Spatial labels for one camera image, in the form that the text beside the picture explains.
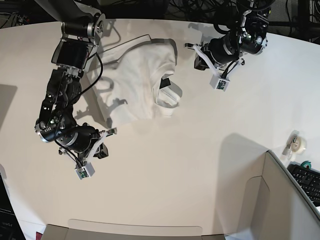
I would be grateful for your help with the black computer keyboard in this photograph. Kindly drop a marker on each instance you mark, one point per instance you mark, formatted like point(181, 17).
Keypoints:
point(309, 181)

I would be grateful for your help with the white printed t-shirt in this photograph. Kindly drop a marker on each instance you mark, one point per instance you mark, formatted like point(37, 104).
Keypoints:
point(133, 81)

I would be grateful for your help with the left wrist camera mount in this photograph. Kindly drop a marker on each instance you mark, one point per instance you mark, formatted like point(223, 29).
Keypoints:
point(220, 71)

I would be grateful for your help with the beige partition box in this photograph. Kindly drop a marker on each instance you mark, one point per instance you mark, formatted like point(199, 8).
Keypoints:
point(274, 207)

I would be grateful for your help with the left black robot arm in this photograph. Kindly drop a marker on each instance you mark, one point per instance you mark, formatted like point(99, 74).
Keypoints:
point(243, 25)

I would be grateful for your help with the clear tape dispenser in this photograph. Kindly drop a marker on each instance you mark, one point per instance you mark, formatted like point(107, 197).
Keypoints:
point(295, 145)

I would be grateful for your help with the green tape roll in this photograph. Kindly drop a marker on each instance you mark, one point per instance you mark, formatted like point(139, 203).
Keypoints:
point(306, 164)

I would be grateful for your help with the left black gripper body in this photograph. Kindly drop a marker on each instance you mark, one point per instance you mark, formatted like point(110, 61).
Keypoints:
point(222, 52)

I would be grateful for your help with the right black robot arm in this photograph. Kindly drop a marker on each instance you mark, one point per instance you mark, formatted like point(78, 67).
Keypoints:
point(81, 34)

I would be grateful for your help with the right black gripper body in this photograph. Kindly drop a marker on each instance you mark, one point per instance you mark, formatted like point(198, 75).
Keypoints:
point(85, 142)

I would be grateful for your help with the black monitor corner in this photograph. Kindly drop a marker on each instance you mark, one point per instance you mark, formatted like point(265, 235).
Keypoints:
point(9, 226)

